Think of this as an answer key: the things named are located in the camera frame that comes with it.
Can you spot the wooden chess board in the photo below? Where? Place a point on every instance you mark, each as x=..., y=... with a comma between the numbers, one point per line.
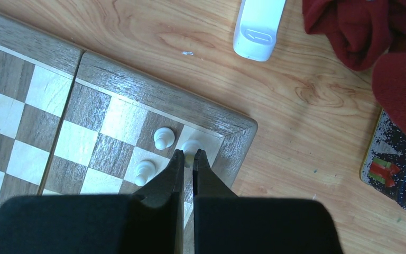
x=73, y=122

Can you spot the white chess pawn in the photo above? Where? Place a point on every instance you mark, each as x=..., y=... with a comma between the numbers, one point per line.
x=145, y=171
x=163, y=138

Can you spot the red hanging shirt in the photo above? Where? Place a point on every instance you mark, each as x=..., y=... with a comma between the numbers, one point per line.
x=367, y=35

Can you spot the white clothes rack stand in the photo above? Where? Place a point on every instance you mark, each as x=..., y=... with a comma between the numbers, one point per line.
x=256, y=28

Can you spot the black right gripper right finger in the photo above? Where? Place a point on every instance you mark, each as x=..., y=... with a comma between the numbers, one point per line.
x=227, y=223

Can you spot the yellow transparent tray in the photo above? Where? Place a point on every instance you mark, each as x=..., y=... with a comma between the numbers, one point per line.
x=384, y=164

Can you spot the white rook corner piece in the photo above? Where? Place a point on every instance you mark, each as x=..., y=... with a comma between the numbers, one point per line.
x=190, y=148

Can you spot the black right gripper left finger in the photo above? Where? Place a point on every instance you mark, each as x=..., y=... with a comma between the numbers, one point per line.
x=149, y=220

